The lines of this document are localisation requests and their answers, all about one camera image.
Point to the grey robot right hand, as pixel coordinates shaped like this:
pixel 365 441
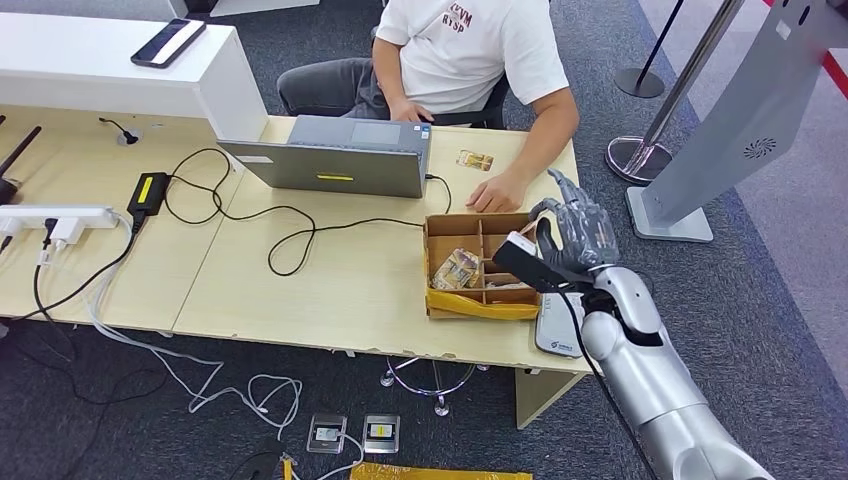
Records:
pixel 590 235

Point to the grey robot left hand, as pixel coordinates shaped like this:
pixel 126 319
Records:
pixel 258 467

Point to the person's left hand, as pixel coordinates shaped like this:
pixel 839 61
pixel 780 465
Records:
pixel 500 193

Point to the person's right hand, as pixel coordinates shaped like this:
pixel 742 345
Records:
pixel 411 111

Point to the colourful ID card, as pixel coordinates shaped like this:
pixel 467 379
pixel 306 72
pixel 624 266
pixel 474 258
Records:
pixel 474 160

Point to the cardboard divider box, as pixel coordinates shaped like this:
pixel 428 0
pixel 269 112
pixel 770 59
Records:
pixel 457 228

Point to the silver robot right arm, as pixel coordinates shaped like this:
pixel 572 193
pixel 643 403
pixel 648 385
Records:
pixel 649 384

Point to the person's right forearm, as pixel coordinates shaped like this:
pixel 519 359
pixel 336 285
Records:
pixel 387 69

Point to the person's left forearm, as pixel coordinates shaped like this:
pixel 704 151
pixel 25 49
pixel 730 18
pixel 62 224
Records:
pixel 540 142

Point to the person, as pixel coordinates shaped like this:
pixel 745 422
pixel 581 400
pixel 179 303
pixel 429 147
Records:
pixel 464 60

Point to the colourful room key card stack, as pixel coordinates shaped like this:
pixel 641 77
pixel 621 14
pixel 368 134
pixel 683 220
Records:
pixel 456 268

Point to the steel floor socket white plug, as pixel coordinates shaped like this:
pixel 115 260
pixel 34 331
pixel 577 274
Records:
pixel 326 434

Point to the black office chair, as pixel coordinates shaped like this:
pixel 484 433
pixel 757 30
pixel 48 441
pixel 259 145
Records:
pixel 490 111

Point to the grey laptop with yellow sticker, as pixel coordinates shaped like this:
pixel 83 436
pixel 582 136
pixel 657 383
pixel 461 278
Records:
pixel 331 169

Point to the crumpled yellow tape strip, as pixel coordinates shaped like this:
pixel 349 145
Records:
pixel 477 308

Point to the steel floor socket yellow label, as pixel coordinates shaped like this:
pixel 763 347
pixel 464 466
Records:
pixel 381 434

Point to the light wood desk side panel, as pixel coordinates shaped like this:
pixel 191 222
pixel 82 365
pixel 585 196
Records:
pixel 540 397

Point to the white furniture panel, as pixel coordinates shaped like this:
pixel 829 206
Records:
pixel 265 5

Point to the grey kiosk stand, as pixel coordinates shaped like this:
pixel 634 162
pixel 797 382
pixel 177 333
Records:
pixel 742 119

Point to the chrome stool base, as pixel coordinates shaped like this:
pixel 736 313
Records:
pixel 442 406

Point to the black smartphone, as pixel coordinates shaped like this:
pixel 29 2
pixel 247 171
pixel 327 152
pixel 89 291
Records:
pixel 167 44

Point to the black power adapter yellow label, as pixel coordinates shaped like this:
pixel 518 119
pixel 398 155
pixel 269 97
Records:
pixel 148 193

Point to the red barrier belt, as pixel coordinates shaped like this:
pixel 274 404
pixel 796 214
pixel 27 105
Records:
pixel 836 71

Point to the white charger plug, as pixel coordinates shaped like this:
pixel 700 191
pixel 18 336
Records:
pixel 66 232

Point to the white raised counter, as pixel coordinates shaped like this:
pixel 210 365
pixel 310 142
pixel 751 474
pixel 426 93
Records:
pixel 99 79

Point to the white power strip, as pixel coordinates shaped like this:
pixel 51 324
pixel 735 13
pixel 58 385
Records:
pixel 60 216

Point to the black router with antenna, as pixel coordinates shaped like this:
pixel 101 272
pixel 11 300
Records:
pixel 20 152

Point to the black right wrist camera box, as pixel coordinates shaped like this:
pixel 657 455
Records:
pixel 523 262

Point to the chrome stanchion post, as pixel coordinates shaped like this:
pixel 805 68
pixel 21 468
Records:
pixel 636 160

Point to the black stanchion post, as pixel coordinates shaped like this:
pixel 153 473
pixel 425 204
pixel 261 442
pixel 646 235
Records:
pixel 638 83

